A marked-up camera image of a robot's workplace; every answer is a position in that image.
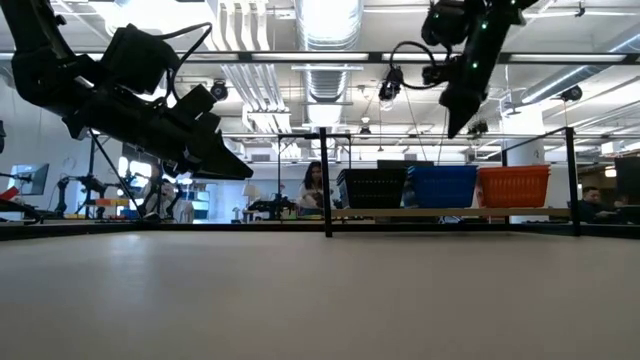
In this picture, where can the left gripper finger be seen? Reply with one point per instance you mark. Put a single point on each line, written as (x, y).
(220, 162)

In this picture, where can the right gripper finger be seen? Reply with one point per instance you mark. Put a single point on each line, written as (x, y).
(460, 117)

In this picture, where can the blue plastic basket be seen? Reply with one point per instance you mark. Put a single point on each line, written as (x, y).
(442, 192)
(442, 168)
(442, 173)

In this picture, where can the orange plastic basket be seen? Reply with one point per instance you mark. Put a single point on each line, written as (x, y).
(514, 168)
(514, 192)
(514, 173)

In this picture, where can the black plastic basket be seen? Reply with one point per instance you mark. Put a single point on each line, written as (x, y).
(372, 195)
(372, 175)
(372, 170)

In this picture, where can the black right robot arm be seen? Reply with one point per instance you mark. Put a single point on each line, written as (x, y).
(492, 30)

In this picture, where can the black background robot arm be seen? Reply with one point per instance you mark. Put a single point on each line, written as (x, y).
(90, 185)

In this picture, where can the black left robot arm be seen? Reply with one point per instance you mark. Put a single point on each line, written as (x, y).
(45, 80)

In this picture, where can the person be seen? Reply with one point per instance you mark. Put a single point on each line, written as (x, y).
(592, 205)
(312, 185)
(170, 202)

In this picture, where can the black background equipment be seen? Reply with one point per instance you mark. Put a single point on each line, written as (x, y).
(272, 205)

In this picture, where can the black computer monitor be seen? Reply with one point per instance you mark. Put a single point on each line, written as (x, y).
(30, 180)
(627, 177)
(395, 164)

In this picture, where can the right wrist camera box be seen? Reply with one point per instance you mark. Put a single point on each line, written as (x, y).
(442, 22)

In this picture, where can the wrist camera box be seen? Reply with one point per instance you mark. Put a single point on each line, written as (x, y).
(137, 57)
(442, 22)

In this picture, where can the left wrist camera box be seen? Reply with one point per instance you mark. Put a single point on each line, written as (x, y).
(137, 57)

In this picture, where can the black dome camera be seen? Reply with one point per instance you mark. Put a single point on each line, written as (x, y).
(219, 91)
(571, 93)

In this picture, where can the black aluminium table frame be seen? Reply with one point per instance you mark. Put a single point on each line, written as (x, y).
(150, 229)

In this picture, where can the silver ventilation duct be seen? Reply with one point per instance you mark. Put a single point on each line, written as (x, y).
(575, 77)
(327, 30)

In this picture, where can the black metal shelf frame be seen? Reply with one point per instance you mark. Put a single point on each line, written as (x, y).
(326, 190)

